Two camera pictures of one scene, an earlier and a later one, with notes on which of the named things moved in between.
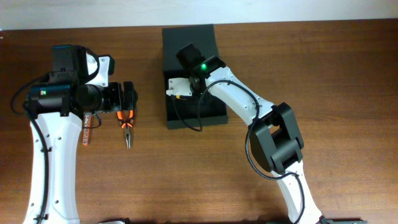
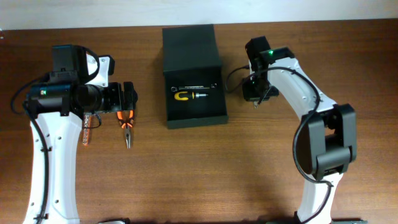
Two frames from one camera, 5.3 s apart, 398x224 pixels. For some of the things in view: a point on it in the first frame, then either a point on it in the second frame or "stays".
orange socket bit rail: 87,124 stays
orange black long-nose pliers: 127,127 stays
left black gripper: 120,102 stays
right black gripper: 195,94 → 248,93
